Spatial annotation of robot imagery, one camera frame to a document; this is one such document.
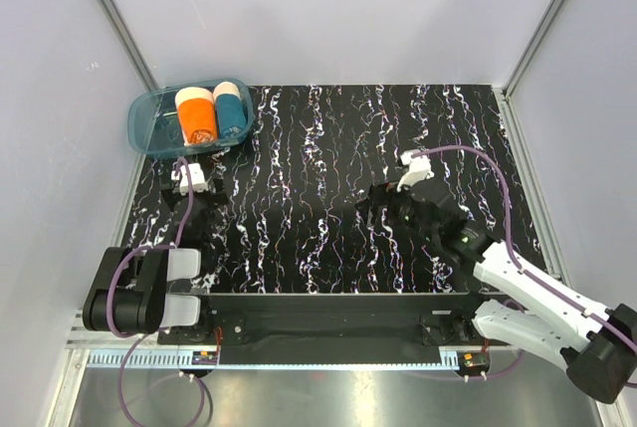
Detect right slotted cable duct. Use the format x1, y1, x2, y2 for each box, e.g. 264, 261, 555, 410
439, 347, 460, 370

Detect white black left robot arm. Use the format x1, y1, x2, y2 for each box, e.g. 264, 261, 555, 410
82, 178, 229, 343

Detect left controller board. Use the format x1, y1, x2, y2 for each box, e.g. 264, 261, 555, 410
192, 350, 219, 365

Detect left rear aluminium post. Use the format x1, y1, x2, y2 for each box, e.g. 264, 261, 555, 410
97, 0, 158, 91

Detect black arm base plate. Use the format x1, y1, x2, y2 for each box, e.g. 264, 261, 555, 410
159, 293, 487, 346

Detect right rear aluminium post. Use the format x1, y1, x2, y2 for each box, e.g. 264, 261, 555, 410
502, 0, 568, 100

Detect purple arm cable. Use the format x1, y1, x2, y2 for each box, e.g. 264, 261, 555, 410
107, 156, 215, 426
407, 144, 637, 381

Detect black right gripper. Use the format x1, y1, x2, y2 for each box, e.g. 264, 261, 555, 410
354, 180, 438, 244

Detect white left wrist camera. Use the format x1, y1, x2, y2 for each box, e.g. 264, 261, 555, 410
170, 160, 209, 196

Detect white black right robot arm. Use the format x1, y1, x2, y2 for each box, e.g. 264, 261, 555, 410
355, 181, 636, 404

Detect right controller board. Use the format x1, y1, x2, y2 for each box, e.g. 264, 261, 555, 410
459, 351, 491, 375

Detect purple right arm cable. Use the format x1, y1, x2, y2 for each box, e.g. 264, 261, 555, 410
407, 144, 637, 381

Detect aluminium front frame rail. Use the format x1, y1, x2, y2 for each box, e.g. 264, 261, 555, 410
64, 310, 608, 351

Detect teal beige cartoon towel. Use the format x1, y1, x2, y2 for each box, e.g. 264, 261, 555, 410
213, 82, 247, 138

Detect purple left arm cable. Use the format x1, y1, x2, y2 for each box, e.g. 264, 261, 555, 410
107, 156, 215, 426

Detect teal transparent plastic basin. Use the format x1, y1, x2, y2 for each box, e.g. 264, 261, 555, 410
127, 79, 255, 159

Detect aluminium post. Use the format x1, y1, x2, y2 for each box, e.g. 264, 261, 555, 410
97, 0, 158, 91
502, 0, 568, 100

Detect slotted cable duct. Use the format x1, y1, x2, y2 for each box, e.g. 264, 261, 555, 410
439, 347, 460, 370
87, 348, 216, 369

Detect left slotted cable duct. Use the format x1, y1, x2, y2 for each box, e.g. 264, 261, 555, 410
87, 348, 216, 369

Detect orange cartoon towel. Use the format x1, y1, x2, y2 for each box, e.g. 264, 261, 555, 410
174, 87, 218, 145

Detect controller board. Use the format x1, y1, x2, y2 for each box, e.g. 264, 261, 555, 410
459, 351, 491, 375
192, 350, 219, 365

